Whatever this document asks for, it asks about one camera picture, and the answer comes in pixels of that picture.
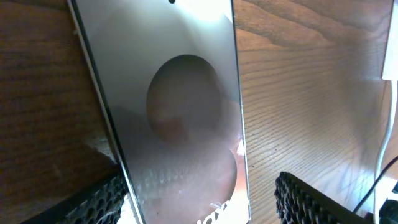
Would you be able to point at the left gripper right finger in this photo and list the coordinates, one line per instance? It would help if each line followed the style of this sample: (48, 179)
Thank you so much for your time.
(300, 203)

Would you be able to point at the white power strip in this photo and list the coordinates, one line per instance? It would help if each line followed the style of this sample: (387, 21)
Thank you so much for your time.
(390, 61)

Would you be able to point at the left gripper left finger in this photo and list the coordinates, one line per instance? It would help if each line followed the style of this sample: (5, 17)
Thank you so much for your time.
(100, 203)

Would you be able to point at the Galaxy smartphone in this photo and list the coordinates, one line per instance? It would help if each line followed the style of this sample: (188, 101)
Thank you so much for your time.
(166, 75)

